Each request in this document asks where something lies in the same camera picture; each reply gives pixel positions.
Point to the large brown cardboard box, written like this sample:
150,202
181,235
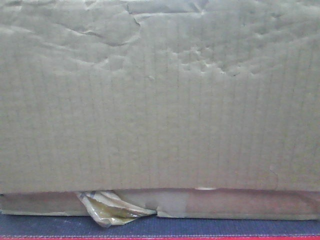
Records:
192,108

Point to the crumpled clear packing tape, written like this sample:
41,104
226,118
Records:
107,209

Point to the blue and red mat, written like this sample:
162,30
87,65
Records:
152,227

